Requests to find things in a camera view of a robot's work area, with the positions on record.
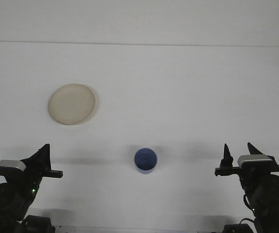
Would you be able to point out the pale blue cup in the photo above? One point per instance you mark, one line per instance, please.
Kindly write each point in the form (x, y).
(145, 160)

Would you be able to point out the pale round plate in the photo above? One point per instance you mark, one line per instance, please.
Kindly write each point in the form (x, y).
(71, 104)

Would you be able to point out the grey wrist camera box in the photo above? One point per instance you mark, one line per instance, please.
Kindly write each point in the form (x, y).
(253, 160)
(9, 166)

